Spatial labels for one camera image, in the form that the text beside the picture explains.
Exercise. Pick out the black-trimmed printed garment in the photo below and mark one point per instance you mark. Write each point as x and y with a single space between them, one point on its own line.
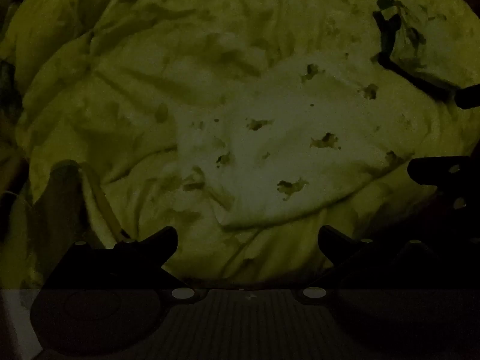
408 45

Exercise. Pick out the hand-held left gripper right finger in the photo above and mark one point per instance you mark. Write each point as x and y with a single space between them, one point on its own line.
328 237

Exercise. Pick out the white printed small garment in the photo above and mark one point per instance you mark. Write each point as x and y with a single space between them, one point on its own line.
285 165

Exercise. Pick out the wrinkled pale bed sheet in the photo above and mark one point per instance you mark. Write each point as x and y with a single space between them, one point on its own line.
112 82

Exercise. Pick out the dark cloth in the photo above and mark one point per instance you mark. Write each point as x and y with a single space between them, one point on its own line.
63 195

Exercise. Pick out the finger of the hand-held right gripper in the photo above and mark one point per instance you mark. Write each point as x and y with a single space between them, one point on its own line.
467 97
423 170

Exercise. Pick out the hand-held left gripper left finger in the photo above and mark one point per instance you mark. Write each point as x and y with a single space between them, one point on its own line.
167 237

